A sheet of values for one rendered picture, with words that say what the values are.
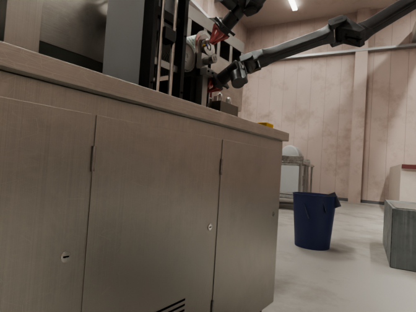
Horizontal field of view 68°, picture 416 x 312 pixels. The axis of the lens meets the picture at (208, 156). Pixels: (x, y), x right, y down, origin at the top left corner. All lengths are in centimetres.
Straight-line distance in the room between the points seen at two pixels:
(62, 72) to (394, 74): 933
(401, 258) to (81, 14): 275
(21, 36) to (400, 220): 274
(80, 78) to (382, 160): 892
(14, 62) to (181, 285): 71
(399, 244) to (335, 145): 659
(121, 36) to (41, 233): 86
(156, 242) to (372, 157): 866
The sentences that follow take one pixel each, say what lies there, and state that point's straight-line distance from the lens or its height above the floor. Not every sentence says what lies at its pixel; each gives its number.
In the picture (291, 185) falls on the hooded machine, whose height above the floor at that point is 33.
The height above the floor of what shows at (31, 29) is 107.
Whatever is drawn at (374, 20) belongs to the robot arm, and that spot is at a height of 132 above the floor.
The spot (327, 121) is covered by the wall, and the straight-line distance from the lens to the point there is 945.
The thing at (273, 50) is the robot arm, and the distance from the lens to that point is 139.
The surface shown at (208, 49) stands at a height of 124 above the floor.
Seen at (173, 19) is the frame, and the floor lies 121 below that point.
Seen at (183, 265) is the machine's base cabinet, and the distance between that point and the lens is 97.
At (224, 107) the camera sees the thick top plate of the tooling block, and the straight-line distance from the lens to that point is 149.
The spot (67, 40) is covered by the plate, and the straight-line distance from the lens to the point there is 141.
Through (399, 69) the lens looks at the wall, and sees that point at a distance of 973.
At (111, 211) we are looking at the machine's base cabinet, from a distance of 75.
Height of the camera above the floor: 72
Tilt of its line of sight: 2 degrees up
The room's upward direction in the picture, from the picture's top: 4 degrees clockwise
